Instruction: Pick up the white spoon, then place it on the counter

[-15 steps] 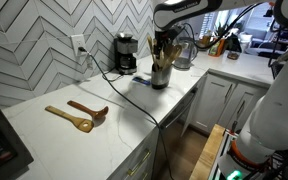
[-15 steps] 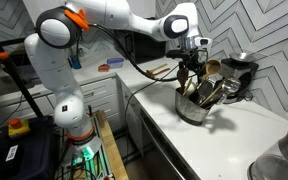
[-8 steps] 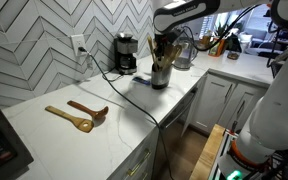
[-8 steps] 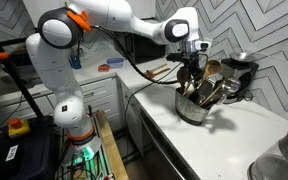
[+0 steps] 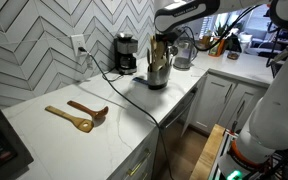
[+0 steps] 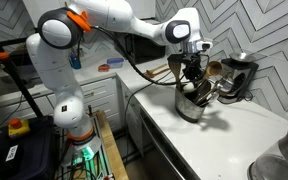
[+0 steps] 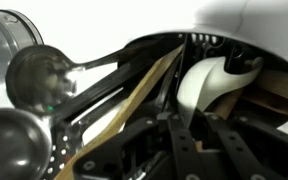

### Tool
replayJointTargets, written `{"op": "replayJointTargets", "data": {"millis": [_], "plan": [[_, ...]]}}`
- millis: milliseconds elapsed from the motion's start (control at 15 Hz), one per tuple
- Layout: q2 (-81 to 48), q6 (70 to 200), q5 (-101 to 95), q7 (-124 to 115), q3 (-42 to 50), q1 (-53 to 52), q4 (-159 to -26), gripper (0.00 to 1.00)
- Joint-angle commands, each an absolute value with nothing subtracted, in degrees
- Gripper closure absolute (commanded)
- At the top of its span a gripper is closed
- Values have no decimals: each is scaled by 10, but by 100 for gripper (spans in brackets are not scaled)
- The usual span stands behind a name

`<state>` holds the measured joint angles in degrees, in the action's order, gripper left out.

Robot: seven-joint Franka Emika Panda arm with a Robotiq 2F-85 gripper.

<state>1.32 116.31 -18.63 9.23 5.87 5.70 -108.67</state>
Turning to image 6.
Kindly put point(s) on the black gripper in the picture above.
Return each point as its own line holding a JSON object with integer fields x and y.
{"x": 193, "y": 61}

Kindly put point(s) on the steel pot with glass lid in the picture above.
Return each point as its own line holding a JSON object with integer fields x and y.
{"x": 277, "y": 160}

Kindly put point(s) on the white drawer cabinet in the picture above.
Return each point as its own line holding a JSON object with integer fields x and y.
{"x": 99, "y": 96}

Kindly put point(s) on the black tripod pole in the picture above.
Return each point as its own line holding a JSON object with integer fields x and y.
{"x": 17, "y": 80}

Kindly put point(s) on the black equipment case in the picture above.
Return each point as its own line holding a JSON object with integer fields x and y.
{"x": 24, "y": 153}

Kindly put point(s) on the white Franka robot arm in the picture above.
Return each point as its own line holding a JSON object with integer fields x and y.
{"x": 60, "y": 83}

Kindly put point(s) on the black countertop appliance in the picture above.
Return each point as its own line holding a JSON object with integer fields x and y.
{"x": 20, "y": 65}

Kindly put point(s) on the light wooden spoon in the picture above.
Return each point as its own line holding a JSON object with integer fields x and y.
{"x": 214, "y": 67}

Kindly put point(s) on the blue-lid plastic container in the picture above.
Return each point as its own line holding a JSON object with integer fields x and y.
{"x": 115, "y": 62}

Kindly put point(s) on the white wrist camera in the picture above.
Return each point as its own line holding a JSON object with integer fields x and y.
{"x": 203, "y": 45}

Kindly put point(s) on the blue bottle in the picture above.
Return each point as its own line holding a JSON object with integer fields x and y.
{"x": 75, "y": 62}

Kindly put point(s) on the dark wooden spoon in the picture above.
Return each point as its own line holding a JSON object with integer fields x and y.
{"x": 174, "y": 66}

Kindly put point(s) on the black coffee maker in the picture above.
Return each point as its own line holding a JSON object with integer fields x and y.
{"x": 247, "y": 71}

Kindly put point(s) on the yellow emergency stop button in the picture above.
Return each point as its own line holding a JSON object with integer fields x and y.
{"x": 17, "y": 127}

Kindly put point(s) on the metal utensil holder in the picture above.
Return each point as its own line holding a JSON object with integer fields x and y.
{"x": 187, "y": 108}

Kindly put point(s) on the small orange object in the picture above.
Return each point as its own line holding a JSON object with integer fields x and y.
{"x": 104, "y": 67}

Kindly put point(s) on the white spoon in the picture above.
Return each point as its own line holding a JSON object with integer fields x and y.
{"x": 188, "y": 87}

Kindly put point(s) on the metal ladle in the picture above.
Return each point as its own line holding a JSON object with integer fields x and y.
{"x": 225, "y": 85}

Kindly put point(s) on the wooden bench board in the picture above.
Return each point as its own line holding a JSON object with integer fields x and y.
{"x": 112, "y": 150}

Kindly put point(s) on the black microwave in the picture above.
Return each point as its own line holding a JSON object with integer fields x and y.
{"x": 144, "y": 48}

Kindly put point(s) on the slotted wooden spatula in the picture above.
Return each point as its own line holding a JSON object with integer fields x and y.
{"x": 160, "y": 72}

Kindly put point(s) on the dishwasher front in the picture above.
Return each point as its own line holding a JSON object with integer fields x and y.
{"x": 160, "y": 150}

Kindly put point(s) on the dark kitchen utensil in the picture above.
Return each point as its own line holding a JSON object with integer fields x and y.
{"x": 204, "y": 88}

